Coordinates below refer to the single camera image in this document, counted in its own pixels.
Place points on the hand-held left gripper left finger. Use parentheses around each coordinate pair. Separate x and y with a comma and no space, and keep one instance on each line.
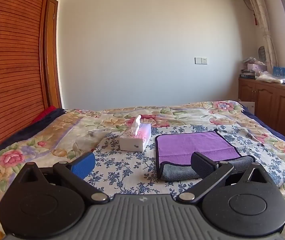
(83,164)

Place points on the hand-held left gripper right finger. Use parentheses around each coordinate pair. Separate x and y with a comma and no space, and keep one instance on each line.
(202,165)

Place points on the purple and grey towel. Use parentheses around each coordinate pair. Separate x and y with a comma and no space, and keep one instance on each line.
(190,143)

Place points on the floral bed quilt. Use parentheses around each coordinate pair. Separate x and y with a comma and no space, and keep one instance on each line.
(65,132)

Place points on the blue floral white cloth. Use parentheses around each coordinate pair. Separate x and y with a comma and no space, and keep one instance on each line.
(125,165)

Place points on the white tissue box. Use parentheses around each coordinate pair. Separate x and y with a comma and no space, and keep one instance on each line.
(135,140)

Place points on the red cloth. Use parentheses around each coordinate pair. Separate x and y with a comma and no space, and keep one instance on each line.
(45,113)

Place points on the dark blue blanket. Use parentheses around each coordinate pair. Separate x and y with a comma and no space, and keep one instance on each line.
(20,132)

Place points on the white cardboard box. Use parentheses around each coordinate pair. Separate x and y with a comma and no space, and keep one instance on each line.
(248,105)

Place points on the wooden cabinet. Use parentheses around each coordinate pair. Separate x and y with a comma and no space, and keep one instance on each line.
(270,100)

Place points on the stack of books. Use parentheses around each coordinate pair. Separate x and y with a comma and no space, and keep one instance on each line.
(247,73)

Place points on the white plastic bag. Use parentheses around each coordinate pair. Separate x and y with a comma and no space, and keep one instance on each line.
(270,77)

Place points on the pink box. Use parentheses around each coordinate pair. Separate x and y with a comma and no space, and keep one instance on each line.
(257,67)

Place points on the blue box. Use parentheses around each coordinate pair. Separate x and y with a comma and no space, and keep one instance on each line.
(280,71)

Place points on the wooden slatted wardrobe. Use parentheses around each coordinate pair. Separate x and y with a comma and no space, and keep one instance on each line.
(10,62)

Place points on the pale patterned curtain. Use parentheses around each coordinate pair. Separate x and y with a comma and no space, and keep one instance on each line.
(263,22)

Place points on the white wall switch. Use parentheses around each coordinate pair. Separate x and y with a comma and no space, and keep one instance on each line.
(200,60)

